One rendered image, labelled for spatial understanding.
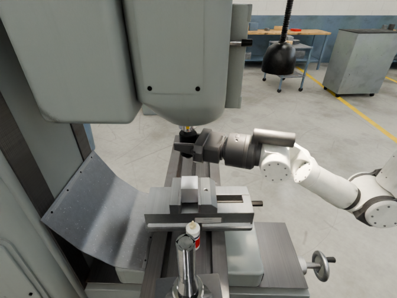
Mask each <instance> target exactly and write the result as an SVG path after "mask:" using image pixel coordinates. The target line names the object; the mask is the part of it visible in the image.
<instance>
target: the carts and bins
mask: <svg viewBox="0 0 397 298"><path fill-rule="evenodd" d="M276 42H279V41H269V46H270V45H271V43H272V44H273V43H276ZM286 42H287V43H290V44H291V45H292V46H293V47H294V48H295V49H299V48H310V51H309V54H308V58H307V62H306V65H305V70H304V74H301V73H298V72H296V71H295V70H294V72H293V74H288V75H277V76H279V77H280V78H281V79H280V83H279V88H278V90H277V92H278V93H280V92H281V85H282V81H283V80H285V78H293V77H302V81H301V86H300V88H299V89H298V90H299V91H300V92H301V91H302V90H303V88H302V86H303V83H304V79H305V75H306V72H307V67H308V64H309V61H310V56H311V52H312V49H313V46H307V45H305V44H301V43H300V40H294V37H293V36H291V35H287V39H286ZM265 77H266V73H264V77H263V79H262V80H263V81H266V78H265ZM83 125H84V128H85V131H86V134H87V137H88V140H89V144H90V147H91V149H92V150H95V142H94V139H93V134H92V129H91V126H90V124H83Z"/></svg>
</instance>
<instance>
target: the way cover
mask: <svg viewBox="0 0 397 298"><path fill-rule="evenodd" d="M98 181H99V182H98ZM148 195H149V193H145V192H141V191H139V190H137V189H136V188H134V187H133V186H131V185H130V184H128V183H127V182H125V181H123V180H122V179H120V178H119V177H118V176H117V175H116V174H115V173H114V172H113V171H112V170H111V169H110V168H109V167H108V165H107V164H106V163H105V162H104V161H103V160H102V159H101V158H100V157H99V156H98V155H97V154H96V152H95V151H94V150H92V152H91V153H90V154H89V155H88V157H87V158H86V159H85V161H84V162H83V163H82V165H81V166H80V167H79V169H78V170H77V171H76V172H75V174H74V175H73V177H72V178H71V179H70V181H69V182H68V183H67V184H66V186H65V187H64V189H63V190H62V191H61V193H60V194H59V195H58V196H57V198H56V199H55V201H54V202H53V204H52V205H51V206H50V208H49V209H48V211H47V212H46V213H45V214H44V216H43V217H42V218H41V219H40V221H41V222H42V223H44V224H45V225H47V226H48V227H49V228H51V229H52V230H53V231H54V232H56V233H57V234H59V235H60V236H61V237H63V238H64V239H65V240H66V241H68V242H69V243H71V244H72V245H74V246H75V247H76V248H77V249H79V250H80V251H82V252H84V253H86V254H88V255H91V256H92V257H95V258H97V259H98V260H101V261H103V262H105V263H107V264H109V265H112V266H114V267H118V268H124V269H129V270H136V271H143V272H145V269H146V266H147V261H148V256H149V251H150V247H151V242H152V237H153V234H154V232H148V231H146V229H145V224H146V222H145V216H144V212H145V207H146V204H147V200H148ZM126 200H127V201H126ZM70 207H71V208H70ZM105 207H106V208H105ZM130 218H131V219H130ZM124 223H125V224H124ZM96 225H97V226H96ZM77 228H78V229H77ZM116 242H117V243H116ZM93 244H94V245H93ZM134 244H135V245H134ZM137 248H138V249H137ZM128 251H129V252H128ZM140 260H141V261H140Z"/></svg>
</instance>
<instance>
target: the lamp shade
mask: <svg viewBox="0 0 397 298"><path fill-rule="evenodd" d="M295 63H296V53H295V48H294V47H293V46H292V45H291V44H290V43H287V42H280V41H279V42H276V43H273V44H272V45H270V46H269V47H268V48H267V50H266V53H265V55H264V57H263V61H262V68H261V70H262V71H263V72H264V73H268V74H271V75H290V74H293V72H294V67H295Z"/></svg>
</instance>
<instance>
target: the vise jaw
mask: <svg viewBox="0 0 397 298"><path fill-rule="evenodd" d="M198 212H201V213H217V198H216V187H215V181H214V180H212V179H211V178H209V177H201V178H198Z"/></svg>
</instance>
